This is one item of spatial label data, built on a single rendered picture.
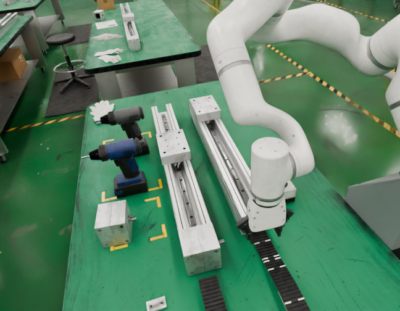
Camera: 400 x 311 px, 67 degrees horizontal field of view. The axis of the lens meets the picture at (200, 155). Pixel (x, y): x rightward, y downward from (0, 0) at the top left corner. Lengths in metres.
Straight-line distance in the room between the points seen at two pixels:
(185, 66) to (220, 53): 1.83
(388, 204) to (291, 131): 0.37
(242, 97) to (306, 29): 0.30
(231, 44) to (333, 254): 0.64
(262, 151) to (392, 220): 0.46
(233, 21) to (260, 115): 0.25
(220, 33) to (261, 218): 0.48
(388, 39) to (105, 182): 1.05
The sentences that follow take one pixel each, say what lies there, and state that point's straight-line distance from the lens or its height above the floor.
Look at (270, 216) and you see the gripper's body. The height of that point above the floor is 0.94.
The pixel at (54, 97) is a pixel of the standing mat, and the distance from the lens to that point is 4.21.
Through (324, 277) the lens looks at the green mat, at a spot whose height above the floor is 0.78.
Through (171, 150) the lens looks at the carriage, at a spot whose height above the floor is 0.90.
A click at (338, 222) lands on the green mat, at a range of 1.06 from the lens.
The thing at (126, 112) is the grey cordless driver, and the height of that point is 0.99.
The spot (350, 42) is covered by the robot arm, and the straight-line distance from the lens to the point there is 0.99.
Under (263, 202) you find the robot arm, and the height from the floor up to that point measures 1.00.
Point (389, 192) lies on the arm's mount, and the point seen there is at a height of 0.94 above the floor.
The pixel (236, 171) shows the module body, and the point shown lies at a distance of 1.12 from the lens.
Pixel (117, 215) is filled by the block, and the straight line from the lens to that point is 0.98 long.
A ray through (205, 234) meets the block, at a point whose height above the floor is 0.87.
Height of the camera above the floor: 1.56
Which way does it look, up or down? 37 degrees down
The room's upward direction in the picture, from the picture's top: 6 degrees counter-clockwise
